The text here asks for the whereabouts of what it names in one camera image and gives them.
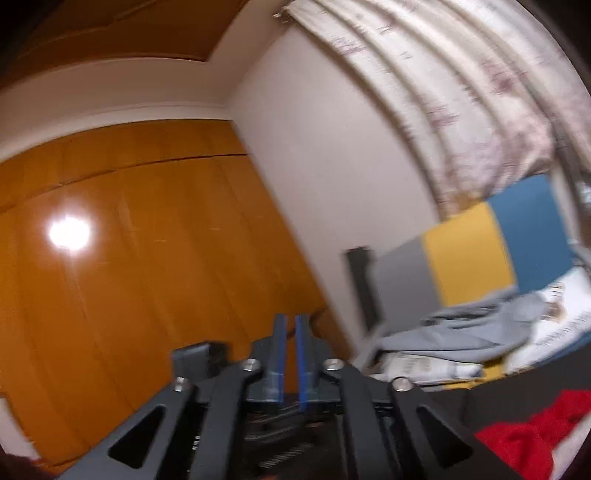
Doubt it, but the light grey blue hoodie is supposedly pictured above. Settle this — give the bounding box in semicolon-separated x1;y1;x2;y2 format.
353;288;549;369

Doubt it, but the red knit sweater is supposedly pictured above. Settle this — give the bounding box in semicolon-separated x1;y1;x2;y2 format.
476;390;590;480

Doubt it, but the white printed seat cushion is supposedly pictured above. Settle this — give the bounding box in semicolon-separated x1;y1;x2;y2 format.
373;266;590;387

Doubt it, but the grey yellow blue chair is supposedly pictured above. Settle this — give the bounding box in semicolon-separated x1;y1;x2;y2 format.
359;174;583;370

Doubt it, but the black leather cushion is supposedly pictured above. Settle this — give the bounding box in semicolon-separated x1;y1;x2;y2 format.
430;346;590;431

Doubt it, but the floral curtain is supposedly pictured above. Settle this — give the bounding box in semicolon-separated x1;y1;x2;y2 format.
280;1;590;218

